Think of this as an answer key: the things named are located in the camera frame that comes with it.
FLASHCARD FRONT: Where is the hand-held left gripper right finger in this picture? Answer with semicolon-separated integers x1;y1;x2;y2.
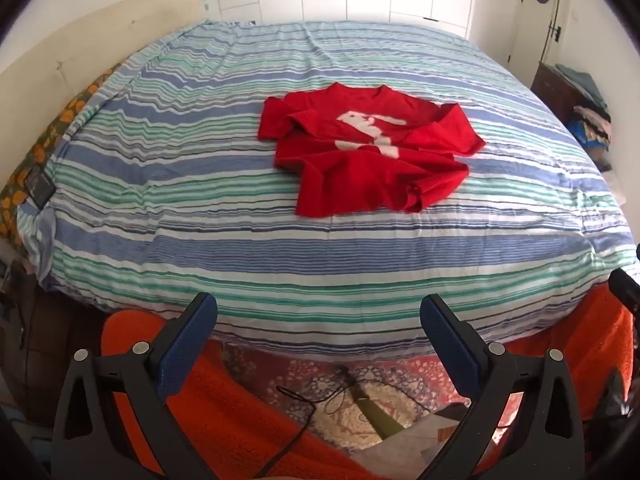
419;293;586;480

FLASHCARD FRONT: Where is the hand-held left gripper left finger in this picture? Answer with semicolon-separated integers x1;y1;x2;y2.
50;291;241;480

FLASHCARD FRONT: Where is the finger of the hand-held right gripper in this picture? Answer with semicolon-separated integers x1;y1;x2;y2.
608;267;640;313

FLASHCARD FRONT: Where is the red sweater with white print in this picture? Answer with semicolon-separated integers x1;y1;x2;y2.
257;83;487;218

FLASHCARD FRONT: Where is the pile of folded clothes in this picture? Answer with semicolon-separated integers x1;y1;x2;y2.
555;62;617;173

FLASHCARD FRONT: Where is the patterned red rug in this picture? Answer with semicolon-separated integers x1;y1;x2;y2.
220;345;476;456

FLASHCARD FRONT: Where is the orange knitted garment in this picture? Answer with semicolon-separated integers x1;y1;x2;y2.
100;285;636;480

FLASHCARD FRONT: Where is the olive green stick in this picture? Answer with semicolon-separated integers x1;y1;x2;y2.
350;382;406;443

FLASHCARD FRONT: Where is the striped blue green duvet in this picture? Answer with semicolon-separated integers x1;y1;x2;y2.
27;20;638;361

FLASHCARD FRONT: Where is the dark wooden nightstand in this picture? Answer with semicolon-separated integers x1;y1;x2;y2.
530;62;581;126

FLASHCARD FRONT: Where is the small black device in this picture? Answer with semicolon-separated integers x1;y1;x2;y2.
26;170;56;208

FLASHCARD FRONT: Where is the orange floral pillow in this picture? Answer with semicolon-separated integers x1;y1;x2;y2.
0;62;126;246

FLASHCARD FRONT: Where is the white door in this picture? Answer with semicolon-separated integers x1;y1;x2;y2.
507;0;571;86

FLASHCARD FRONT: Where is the beige padded headboard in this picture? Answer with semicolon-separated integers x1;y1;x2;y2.
0;0;208;181

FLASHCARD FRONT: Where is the black cable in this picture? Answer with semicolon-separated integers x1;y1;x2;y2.
252;367;371;480

